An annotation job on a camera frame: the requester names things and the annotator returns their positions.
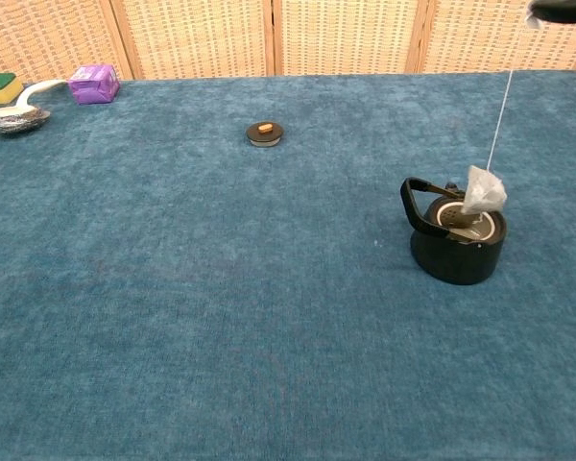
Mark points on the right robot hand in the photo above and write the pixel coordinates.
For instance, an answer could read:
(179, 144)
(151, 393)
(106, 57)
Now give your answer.
(566, 10)

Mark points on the black lid with orange knob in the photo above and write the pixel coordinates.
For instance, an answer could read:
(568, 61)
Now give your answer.
(264, 134)

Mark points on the wicker folding screen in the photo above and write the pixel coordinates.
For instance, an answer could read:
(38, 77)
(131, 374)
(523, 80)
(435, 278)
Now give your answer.
(197, 33)

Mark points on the blue table cloth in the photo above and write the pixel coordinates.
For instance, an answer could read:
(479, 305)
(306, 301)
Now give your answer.
(221, 312)

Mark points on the purple box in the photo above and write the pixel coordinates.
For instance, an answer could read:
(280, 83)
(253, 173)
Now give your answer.
(93, 86)

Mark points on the white plastic spoon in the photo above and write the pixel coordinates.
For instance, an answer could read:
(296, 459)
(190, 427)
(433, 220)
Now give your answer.
(29, 93)

